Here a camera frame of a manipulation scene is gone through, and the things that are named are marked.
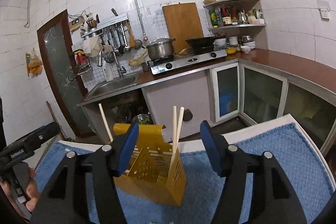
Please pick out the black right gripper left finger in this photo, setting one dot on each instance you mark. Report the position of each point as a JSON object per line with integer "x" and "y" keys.
{"x": 86, "y": 181}

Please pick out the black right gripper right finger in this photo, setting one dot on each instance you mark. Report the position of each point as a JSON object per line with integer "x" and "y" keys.
{"x": 252, "y": 184}

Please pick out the steel kitchen sink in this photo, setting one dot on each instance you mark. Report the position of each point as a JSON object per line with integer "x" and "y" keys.
{"x": 115, "y": 85}

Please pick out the left hand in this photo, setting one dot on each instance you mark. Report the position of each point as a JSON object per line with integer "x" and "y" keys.
{"x": 31, "y": 191}

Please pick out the yellow perforated utensil holder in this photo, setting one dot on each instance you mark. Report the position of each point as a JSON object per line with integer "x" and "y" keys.
{"x": 155, "y": 171}

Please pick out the white cabinet with glass doors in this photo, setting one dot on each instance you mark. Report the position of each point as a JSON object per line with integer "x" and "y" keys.
{"x": 253, "y": 90}

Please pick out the cream chopstick crossing left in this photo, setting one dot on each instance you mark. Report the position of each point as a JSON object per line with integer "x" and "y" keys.
{"x": 179, "y": 124}

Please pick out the chrome faucet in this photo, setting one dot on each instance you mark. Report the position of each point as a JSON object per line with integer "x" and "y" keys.
{"x": 107, "y": 49}

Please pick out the steel gas stove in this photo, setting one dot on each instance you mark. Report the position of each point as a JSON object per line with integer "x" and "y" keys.
{"x": 182, "y": 61}

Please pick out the black wok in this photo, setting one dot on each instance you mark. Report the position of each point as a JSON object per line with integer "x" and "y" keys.
{"x": 204, "y": 42}

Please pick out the steel cooking pot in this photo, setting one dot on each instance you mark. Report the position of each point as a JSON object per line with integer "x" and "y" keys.
{"x": 160, "y": 48}

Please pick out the white corner shelf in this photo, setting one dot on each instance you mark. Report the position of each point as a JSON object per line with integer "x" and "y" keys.
{"x": 237, "y": 18}

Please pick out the wooden cutting board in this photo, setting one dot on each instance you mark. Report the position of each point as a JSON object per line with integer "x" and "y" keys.
{"x": 183, "y": 23}

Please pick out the glass door brown frame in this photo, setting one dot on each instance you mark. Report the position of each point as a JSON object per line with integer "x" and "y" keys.
{"x": 55, "y": 45}

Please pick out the wall utensil rack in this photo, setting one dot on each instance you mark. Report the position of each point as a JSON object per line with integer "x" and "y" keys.
{"x": 112, "y": 31}

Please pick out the white wall socket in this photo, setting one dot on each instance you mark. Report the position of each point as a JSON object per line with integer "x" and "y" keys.
{"x": 324, "y": 9}

